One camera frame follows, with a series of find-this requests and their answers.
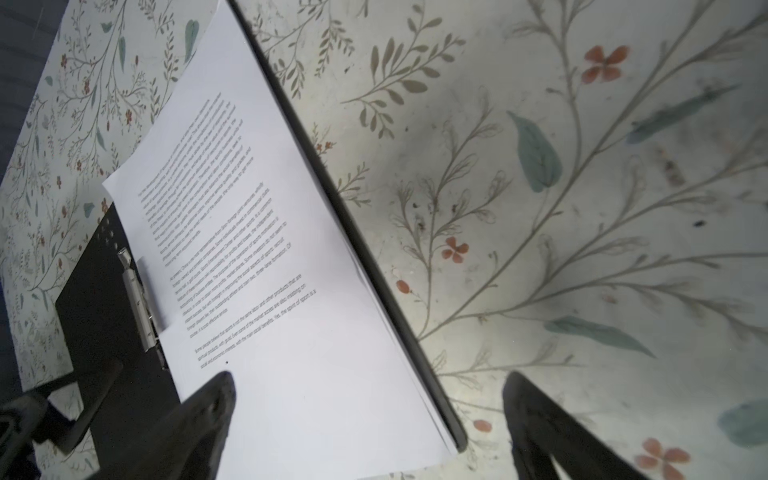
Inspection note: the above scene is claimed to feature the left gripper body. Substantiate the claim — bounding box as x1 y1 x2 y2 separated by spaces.
1 390 48 479

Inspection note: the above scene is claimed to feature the printed paper sheet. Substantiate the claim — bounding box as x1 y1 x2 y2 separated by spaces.
104 1 467 479

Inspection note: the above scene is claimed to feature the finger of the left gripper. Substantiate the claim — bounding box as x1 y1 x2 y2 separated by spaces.
32 358 124 457

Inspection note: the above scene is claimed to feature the black clip folder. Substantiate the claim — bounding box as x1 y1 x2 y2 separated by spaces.
53 0 469 466

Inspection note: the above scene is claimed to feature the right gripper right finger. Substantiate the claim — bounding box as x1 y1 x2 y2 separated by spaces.
502 371 645 479

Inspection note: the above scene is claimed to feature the floral table mat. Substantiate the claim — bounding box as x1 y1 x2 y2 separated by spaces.
1 1 767 479

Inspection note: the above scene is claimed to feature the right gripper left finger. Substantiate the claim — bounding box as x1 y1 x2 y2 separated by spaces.
91 371 237 479

